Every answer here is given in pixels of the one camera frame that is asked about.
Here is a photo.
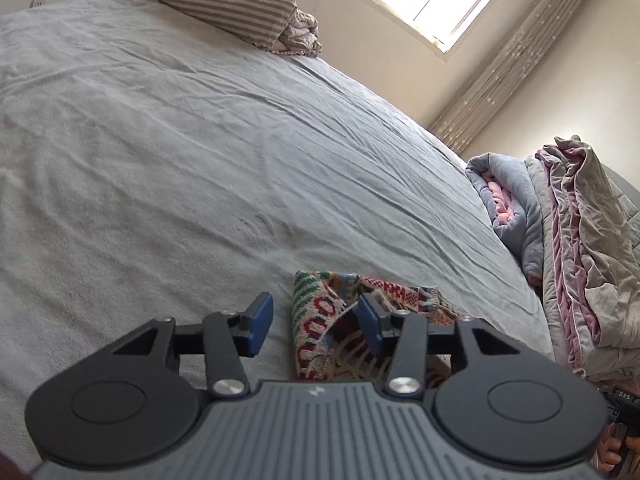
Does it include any beige and pink comforter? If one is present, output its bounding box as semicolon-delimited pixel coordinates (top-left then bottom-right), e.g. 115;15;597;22
525;136;639;382

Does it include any striped beige folded cloth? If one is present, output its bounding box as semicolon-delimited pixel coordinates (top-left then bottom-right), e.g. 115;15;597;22
158;0;321;58

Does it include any grey bed sheet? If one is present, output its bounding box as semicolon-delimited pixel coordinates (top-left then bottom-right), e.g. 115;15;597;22
1;0;552;469

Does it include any multicolour patterned knit sweater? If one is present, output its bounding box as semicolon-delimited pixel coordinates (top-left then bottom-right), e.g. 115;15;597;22
292;270;461;386

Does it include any grey blue folded blanket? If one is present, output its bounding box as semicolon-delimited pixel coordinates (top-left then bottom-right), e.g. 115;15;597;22
465;153;544;287

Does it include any grey quilted headboard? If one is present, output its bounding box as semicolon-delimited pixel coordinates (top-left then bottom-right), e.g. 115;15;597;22
603;165;640;252

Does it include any right hand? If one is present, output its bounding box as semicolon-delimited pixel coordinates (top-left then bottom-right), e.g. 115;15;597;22
596;424;639;479

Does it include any beige window curtain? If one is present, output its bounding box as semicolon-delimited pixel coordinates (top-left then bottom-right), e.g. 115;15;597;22
428;0;584;154

